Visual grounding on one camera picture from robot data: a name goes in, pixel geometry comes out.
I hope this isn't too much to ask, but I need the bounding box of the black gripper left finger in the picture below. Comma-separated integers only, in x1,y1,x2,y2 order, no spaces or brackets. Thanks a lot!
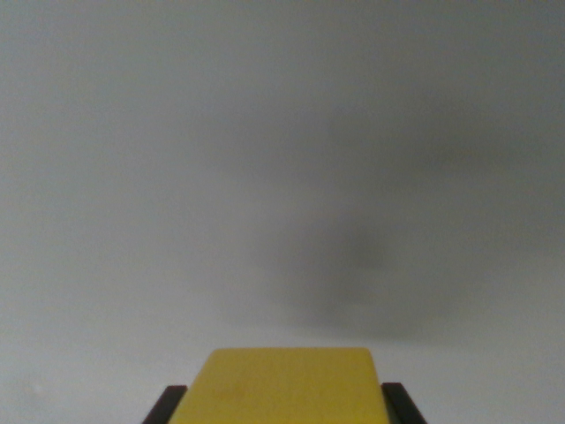
141,385,189,424

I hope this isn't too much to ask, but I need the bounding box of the yellow cube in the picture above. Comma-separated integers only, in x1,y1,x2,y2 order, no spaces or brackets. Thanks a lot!
169,347,391,424

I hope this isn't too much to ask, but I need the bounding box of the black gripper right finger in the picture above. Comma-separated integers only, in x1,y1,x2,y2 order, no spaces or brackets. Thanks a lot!
380,382,428,424

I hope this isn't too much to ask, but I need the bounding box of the grey plastic bin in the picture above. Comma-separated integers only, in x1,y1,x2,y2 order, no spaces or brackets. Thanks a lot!
0,0,565,424

